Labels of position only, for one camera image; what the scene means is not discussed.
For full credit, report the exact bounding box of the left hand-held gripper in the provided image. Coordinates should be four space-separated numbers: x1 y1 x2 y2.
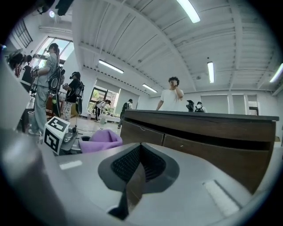
43 116 92 155

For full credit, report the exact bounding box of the dark brown wooden cabinet door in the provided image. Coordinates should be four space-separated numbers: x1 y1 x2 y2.
162 134 272 195
121 120 164 146

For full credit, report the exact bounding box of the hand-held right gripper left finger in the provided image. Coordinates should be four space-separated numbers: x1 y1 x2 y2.
56 143 142 226

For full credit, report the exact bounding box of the dark wooden vanity cabinet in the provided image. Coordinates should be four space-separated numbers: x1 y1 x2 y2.
120 109 279 195

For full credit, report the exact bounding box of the large window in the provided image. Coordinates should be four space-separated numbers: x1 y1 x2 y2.
87 87 121 115
35 36 75 64

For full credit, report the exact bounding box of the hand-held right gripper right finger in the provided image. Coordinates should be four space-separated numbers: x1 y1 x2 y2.
126 143 252 226

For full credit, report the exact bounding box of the black stone vanity top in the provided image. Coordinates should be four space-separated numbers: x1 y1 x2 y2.
123 109 279 122

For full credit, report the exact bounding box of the long ceiling light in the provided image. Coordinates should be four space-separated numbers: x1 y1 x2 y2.
98 59 124 74
142 83 158 93
269 63 283 83
207 61 215 84
176 0 201 24

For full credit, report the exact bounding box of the long white low platform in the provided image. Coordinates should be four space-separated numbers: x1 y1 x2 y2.
88 113 122 123

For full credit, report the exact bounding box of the purple microfibre cloth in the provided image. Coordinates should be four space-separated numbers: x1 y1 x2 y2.
78 129 123 154

